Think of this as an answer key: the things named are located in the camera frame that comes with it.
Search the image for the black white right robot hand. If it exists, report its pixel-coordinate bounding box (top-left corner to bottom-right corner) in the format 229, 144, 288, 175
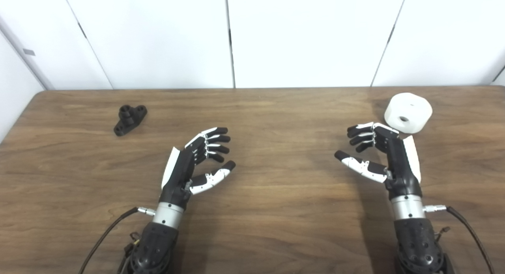
335, 122, 423, 200

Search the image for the round white cylinder piece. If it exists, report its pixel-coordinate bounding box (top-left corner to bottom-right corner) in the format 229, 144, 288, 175
384, 93, 433, 133

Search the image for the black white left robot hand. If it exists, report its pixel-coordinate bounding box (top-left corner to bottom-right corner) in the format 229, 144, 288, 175
159, 127, 236, 210

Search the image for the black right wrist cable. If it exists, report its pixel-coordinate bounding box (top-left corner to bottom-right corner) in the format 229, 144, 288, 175
423, 205, 496, 274

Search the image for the black flanged holder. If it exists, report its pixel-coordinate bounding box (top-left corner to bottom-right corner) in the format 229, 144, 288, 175
114, 104, 148, 137

